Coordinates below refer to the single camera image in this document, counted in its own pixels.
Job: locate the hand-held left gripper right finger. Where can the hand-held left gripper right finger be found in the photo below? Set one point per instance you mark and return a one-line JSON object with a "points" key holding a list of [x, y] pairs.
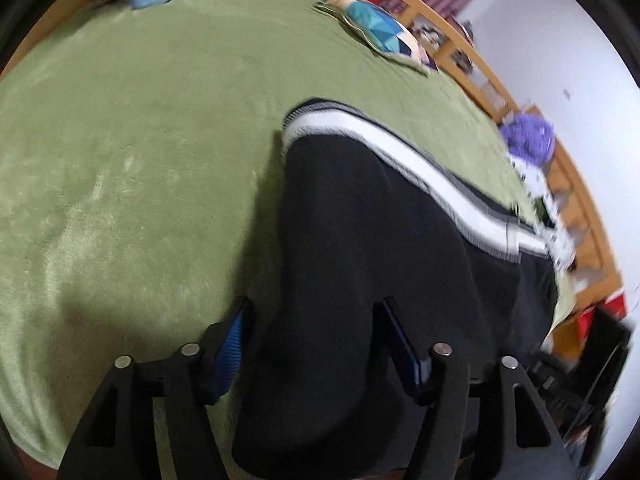
{"points": [[400, 345]]}

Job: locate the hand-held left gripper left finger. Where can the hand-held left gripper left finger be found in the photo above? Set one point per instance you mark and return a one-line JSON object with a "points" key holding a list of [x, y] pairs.
{"points": [[232, 350]]}

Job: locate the black pants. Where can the black pants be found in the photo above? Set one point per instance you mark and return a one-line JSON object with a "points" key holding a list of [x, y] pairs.
{"points": [[360, 260]]}

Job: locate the white flower print pillow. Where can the white flower print pillow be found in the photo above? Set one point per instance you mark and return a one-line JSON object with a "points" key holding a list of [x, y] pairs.
{"points": [[542, 200]]}

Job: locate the green fleece blanket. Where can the green fleece blanket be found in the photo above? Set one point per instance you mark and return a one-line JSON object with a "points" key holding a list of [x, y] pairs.
{"points": [[150, 160]]}

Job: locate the purple plush toy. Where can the purple plush toy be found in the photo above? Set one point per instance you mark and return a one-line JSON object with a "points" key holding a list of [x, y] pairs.
{"points": [[530, 137]]}

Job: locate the geometric print pillow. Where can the geometric print pillow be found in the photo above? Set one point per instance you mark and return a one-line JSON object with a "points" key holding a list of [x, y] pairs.
{"points": [[380, 30]]}

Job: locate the wooden bed frame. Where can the wooden bed frame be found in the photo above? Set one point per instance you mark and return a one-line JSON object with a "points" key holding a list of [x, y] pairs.
{"points": [[480, 67]]}

